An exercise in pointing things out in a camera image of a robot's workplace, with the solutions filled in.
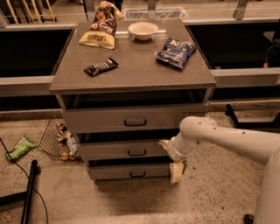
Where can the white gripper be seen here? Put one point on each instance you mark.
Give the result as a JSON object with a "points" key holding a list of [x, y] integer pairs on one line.
{"points": [[172, 151]]}

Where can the grey drawer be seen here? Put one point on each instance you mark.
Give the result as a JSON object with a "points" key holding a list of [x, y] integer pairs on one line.
{"points": [[135, 171], [123, 149], [94, 120]]}

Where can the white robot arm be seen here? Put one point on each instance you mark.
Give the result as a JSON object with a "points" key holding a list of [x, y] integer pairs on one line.
{"points": [[261, 147]]}

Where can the grey top drawer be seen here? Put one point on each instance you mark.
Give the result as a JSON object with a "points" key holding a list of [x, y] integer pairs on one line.
{"points": [[94, 120]]}

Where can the grey bottom drawer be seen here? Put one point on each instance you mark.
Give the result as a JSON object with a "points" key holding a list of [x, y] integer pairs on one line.
{"points": [[135, 171]]}

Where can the grey drawer cabinet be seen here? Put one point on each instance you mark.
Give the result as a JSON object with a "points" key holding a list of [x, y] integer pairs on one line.
{"points": [[137, 81]]}

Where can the black caster base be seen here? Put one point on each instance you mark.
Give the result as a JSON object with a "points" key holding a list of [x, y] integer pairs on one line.
{"points": [[248, 219]]}

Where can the black stand leg right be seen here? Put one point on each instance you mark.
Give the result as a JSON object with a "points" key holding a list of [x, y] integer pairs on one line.
{"points": [[275, 124]]}

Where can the black stand leg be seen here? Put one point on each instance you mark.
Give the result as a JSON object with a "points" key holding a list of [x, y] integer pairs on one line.
{"points": [[25, 196], [275, 124]]}

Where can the blue chip bag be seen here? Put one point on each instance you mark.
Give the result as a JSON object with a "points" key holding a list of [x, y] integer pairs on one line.
{"points": [[175, 53]]}

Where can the black candy bar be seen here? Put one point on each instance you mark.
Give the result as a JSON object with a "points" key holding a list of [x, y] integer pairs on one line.
{"points": [[101, 67]]}

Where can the white bowl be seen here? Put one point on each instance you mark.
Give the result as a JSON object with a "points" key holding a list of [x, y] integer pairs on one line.
{"points": [[143, 30]]}

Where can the black stand leg left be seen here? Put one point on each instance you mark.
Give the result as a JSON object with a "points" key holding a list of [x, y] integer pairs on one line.
{"points": [[25, 196]]}

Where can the yellow brown chip bag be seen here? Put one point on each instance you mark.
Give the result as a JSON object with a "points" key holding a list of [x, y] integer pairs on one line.
{"points": [[102, 31]]}

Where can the green snack bag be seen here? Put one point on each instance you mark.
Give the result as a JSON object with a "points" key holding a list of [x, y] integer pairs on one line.
{"points": [[21, 147]]}

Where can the clear plastic bin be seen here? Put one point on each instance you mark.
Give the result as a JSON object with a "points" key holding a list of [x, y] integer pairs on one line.
{"points": [[158, 13]]}

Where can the wooden chair legs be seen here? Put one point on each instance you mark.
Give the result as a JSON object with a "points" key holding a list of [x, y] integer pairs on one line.
{"points": [[28, 11]]}

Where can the wire basket with snacks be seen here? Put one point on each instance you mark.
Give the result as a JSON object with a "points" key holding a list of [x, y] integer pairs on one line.
{"points": [[58, 143]]}

